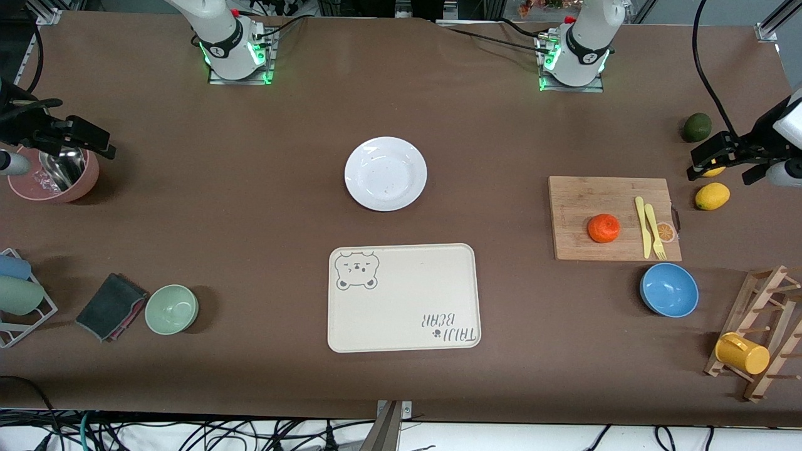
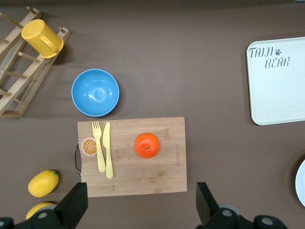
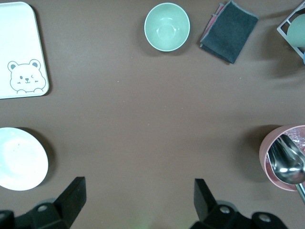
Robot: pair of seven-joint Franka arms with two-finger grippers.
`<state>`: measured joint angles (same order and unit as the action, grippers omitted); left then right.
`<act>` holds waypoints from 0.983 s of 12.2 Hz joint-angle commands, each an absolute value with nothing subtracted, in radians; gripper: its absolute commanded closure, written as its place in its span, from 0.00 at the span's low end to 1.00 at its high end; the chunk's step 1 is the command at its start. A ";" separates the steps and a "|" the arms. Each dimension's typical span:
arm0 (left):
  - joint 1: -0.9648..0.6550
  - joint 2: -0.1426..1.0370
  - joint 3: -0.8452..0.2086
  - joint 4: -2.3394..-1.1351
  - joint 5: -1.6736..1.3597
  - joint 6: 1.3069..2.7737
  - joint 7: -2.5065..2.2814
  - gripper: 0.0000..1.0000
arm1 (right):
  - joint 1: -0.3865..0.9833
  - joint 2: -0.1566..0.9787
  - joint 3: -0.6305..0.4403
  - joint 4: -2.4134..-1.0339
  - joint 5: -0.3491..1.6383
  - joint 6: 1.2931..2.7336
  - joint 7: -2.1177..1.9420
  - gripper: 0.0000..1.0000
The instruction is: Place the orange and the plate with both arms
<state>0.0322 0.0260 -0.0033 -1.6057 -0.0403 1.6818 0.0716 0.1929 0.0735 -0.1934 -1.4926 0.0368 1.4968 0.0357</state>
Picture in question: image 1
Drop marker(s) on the grey metal table bracket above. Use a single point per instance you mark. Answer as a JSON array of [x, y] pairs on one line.
[[391, 432]]

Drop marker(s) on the yellow mug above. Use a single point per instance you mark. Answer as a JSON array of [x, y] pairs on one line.
[[745, 357]]

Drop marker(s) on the wooden cutting board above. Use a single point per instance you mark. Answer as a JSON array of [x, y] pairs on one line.
[[576, 207]]

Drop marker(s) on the orange slice piece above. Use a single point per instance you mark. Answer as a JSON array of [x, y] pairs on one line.
[[668, 233]]

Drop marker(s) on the wooden mug rack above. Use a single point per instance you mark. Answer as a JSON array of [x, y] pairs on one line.
[[732, 331]]

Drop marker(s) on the cream tray with bear print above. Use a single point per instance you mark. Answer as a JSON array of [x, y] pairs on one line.
[[401, 300]]

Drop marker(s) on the orange mandarin fruit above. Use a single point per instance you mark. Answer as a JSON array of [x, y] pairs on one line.
[[604, 228]]

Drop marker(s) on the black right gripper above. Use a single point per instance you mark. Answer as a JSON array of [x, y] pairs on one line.
[[25, 127]]

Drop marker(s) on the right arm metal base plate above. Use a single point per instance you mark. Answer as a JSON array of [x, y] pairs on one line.
[[250, 81]]

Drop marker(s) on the folded dark grey cloth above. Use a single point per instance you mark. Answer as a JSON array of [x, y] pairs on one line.
[[109, 307]]

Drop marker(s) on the yellow plastic fork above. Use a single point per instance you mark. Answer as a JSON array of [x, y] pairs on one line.
[[654, 228]]

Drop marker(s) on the blue bowl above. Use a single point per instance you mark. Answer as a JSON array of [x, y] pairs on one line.
[[669, 290]]

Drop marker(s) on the aluminium frame profile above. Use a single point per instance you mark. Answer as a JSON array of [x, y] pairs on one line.
[[767, 30], [47, 15]]

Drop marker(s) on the white round plate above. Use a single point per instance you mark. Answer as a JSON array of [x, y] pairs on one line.
[[385, 181]]

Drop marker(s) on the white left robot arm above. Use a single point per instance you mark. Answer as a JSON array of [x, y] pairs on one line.
[[586, 37]]

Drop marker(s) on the light blue cup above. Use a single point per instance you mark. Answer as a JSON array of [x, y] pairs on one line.
[[12, 267]]

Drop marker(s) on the pale green cup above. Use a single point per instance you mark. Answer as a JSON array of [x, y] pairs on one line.
[[19, 295]]

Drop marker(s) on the metal scoop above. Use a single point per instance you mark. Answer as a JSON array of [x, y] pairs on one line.
[[62, 172]]

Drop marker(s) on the dark green avocado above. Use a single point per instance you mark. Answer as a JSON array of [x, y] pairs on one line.
[[697, 128]]

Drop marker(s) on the yellow lemon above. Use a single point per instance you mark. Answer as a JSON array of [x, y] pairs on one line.
[[712, 196], [714, 171]]

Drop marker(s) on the pink bowl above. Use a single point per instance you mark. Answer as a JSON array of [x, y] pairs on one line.
[[84, 181]]

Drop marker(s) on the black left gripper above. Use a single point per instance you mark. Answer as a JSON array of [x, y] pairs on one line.
[[754, 146]]

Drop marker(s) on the yellow plastic knife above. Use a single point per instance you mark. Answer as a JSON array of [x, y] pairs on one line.
[[643, 228]]

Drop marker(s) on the brown table cover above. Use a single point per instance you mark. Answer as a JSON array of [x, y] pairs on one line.
[[250, 188]]

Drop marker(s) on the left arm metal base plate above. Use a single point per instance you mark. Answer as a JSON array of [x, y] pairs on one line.
[[592, 89]]

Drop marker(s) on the pale green bowl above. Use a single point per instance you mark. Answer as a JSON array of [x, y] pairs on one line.
[[171, 310]]

